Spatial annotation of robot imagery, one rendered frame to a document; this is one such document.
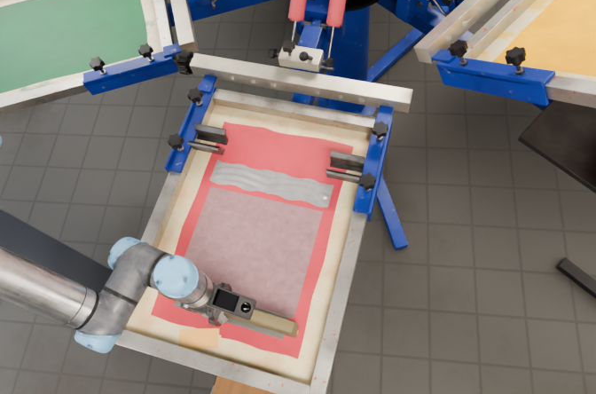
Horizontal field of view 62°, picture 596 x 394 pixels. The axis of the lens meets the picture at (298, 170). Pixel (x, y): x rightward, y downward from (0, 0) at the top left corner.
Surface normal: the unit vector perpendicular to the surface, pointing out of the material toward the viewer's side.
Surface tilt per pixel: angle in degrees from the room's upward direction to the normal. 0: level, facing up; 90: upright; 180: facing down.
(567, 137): 0
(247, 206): 0
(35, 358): 0
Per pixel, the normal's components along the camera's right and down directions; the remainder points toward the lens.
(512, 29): -0.46, -0.68
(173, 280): -0.14, -0.44
